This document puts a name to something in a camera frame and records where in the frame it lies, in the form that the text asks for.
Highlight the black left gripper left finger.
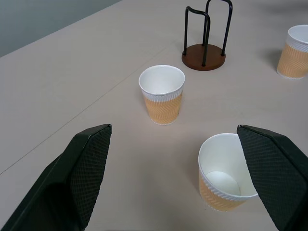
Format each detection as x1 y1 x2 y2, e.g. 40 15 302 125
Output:
0 124 113 231

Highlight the black wire cup holder stand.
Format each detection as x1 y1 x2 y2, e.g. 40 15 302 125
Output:
181 0 233 71

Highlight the orange and white paper cup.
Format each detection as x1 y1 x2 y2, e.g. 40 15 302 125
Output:
198 133 259 213
138 64 186 126
276 25 308 80

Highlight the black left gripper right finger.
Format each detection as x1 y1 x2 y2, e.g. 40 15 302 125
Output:
236 124 308 231

